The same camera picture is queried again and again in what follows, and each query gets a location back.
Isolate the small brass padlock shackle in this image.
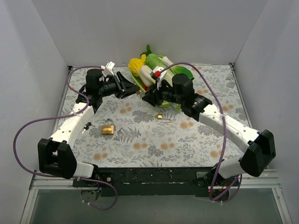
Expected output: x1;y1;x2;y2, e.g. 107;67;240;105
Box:
155;114;171;123

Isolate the large brass padlock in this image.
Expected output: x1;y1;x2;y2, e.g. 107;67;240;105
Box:
101;118;114;135

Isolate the black-headed key pair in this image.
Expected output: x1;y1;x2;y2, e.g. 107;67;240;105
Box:
81;122;95;134

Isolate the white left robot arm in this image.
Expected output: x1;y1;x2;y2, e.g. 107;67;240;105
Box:
38;69;140;187

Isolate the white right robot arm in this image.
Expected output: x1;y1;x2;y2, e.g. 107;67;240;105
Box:
142;74;276;186

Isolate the green round cabbage toy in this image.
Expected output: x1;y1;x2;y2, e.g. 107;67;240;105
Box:
159;101;172;108

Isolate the green plastic tray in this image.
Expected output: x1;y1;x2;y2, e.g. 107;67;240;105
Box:
130;55;194;108

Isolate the napa cabbage toy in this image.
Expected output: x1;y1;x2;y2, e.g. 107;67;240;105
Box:
145;53;166;70

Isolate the floral patterned table mat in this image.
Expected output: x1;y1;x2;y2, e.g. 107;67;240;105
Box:
72;65;250;167

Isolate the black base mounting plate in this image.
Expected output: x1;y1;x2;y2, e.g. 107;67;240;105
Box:
72;167;213;197

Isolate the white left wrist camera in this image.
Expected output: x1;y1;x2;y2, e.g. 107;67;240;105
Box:
100;62;115;76

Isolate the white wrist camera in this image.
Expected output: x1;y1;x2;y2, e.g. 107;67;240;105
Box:
150;66;167;90
100;62;115;76

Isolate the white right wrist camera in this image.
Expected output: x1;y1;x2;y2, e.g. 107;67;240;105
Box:
150;66;167;90

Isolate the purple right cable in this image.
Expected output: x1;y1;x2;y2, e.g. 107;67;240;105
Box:
161;62;241;203

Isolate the purple cable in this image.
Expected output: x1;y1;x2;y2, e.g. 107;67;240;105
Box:
13;66;118;209
161;62;241;203

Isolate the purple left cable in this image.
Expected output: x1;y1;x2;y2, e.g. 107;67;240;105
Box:
13;66;118;209

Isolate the aluminium frame rail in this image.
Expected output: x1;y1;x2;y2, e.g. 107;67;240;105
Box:
21;168;292;224

